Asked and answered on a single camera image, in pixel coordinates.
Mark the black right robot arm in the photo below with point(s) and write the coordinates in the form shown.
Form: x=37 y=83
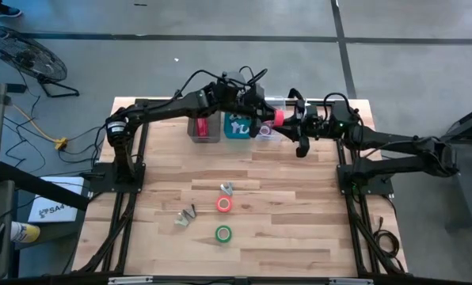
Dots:
x=390 y=140

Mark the black floor fan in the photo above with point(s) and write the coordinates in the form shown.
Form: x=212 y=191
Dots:
x=30 y=59

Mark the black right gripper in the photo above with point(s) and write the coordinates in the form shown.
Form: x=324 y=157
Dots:
x=311 y=124

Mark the red stapler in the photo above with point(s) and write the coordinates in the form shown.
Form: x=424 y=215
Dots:
x=202 y=127

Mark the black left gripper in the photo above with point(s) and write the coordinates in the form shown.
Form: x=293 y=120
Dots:
x=253 y=107

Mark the clear plastic bin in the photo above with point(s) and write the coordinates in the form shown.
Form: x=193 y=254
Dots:
x=275 y=138

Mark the smoked grey plastic bin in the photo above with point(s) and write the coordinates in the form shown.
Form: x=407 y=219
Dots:
x=212 y=136

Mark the green tape roll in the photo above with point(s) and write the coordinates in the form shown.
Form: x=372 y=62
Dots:
x=217 y=234

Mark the person's shoe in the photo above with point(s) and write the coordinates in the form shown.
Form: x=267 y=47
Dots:
x=6 y=12

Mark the yellow and white can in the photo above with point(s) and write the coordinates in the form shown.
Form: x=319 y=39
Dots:
x=26 y=232

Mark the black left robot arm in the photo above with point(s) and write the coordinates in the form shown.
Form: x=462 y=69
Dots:
x=161 y=109

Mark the silver metal bracket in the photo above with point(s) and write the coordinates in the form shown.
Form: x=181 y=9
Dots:
x=351 y=281
x=129 y=280

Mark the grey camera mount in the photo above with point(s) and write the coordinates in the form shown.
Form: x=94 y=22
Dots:
x=240 y=280

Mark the black aluminium table frame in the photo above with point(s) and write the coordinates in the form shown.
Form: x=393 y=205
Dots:
x=354 y=223

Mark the red tape roll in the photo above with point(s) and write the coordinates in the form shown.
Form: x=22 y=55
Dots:
x=279 y=118

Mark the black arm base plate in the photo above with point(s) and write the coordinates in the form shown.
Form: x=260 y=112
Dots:
x=101 y=182
x=378 y=186

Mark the orange tape roll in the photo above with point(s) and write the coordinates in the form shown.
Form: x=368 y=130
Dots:
x=218 y=204

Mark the grey metal cart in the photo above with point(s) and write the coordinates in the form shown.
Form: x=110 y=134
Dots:
x=469 y=198

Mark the white cardboard box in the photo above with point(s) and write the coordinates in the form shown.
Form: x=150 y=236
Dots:
x=58 y=210

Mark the black clamp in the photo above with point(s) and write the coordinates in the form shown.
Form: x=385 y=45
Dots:
x=176 y=95
x=294 y=92

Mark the teal plastic bin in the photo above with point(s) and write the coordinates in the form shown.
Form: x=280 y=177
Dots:
x=228 y=132

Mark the black diagonal beam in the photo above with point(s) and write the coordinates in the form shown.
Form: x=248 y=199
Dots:
x=42 y=186

